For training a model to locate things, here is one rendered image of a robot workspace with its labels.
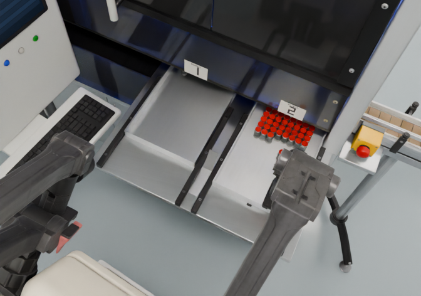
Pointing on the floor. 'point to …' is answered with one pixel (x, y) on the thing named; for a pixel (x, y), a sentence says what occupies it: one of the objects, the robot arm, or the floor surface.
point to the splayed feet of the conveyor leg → (341, 236)
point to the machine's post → (377, 68)
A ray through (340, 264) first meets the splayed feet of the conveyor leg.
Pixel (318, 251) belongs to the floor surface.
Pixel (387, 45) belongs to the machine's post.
